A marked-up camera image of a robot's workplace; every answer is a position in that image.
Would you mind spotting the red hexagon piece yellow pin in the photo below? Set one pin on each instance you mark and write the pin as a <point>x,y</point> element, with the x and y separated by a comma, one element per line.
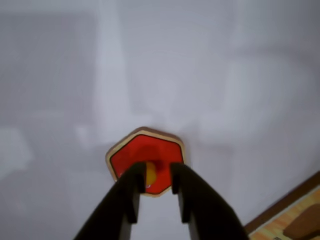
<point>150,150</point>

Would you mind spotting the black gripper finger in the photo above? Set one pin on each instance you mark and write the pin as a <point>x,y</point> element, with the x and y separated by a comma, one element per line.
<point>117,205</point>
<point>205,210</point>

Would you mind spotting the wooden shape puzzle board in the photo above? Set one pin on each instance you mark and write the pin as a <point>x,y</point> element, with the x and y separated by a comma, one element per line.
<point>287,217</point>

